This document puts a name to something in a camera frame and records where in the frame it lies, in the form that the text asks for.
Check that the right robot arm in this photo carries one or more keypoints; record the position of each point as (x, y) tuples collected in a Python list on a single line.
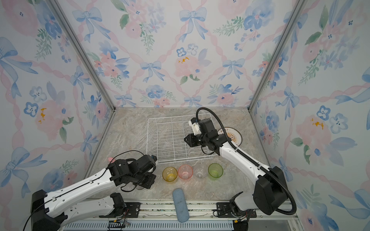
[(270, 192)]

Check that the white wire dish rack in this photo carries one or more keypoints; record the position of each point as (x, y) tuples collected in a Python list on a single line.
[(165, 140)]

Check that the green translucent plastic cup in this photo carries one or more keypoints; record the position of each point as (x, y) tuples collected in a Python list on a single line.
[(215, 171)]

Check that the blue oval sponge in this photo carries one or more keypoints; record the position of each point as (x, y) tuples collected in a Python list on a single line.
[(180, 204)]

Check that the left aluminium corner post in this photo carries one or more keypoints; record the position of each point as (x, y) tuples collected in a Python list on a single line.
[(66, 26)]

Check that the aluminium corner post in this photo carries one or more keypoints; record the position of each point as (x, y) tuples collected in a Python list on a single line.
[(296, 13), (66, 26)]

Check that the right aluminium corner post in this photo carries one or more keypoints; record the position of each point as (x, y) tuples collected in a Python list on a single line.
[(296, 13)]

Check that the white plate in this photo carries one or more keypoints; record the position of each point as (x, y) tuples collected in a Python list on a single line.
[(234, 135)]

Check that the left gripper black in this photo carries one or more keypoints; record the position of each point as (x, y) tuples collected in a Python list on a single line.
[(152, 177)]

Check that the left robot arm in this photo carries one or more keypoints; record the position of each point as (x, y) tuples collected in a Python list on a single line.
[(53, 210)]

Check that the aluminium front rail frame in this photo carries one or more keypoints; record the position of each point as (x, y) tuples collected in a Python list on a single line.
[(161, 216)]

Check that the yellow translucent plastic cup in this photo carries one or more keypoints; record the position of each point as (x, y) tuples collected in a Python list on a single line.
[(170, 174)]

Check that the clear plastic cup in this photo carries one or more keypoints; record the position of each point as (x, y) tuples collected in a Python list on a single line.
[(200, 172)]

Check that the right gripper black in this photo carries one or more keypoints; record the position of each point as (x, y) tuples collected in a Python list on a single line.
[(191, 137)]

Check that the pink translucent plastic cup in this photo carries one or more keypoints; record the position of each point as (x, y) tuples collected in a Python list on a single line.
[(185, 172)]

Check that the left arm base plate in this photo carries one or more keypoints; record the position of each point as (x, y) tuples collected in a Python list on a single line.
[(131, 210)]

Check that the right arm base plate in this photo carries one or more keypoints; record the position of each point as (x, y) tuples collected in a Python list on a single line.
[(226, 210)]

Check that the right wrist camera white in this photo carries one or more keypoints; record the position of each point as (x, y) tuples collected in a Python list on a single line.
[(193, 123)]

